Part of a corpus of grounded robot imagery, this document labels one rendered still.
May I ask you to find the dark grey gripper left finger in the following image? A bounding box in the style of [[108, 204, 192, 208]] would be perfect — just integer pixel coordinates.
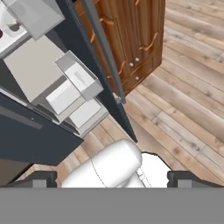
[[4, 170, 58, 189]]

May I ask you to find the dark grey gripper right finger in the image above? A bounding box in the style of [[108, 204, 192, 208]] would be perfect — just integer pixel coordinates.
[[166, 170, 224, 189]]

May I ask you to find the dark navy fridge body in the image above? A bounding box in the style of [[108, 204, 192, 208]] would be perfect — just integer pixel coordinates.
[[0, 34, 86, 168]]

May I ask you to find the clear fridge door bin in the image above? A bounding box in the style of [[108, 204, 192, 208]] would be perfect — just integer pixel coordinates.
[[53, 50, 105, 102], [45, 78, 110, 138], [2, 0, 66, 40]]

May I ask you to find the dark navy fridge door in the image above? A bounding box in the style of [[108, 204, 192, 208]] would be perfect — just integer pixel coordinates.
[[54, 0, 138, 144]]

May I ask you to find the white rounded object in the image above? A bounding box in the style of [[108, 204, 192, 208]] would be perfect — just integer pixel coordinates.
[[59, 138, 173, 189]]

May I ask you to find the brown wooden cupboard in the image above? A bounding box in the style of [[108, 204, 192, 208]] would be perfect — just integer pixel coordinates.
[[73, 0, 167, 96]]

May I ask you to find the curved wooden cupboard handle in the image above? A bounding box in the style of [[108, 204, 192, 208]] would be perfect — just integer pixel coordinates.
[[137, 31, 159, 53]]

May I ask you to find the grey fridge door handle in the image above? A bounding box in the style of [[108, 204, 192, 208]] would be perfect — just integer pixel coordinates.
[[80, 0, 127, 105]]

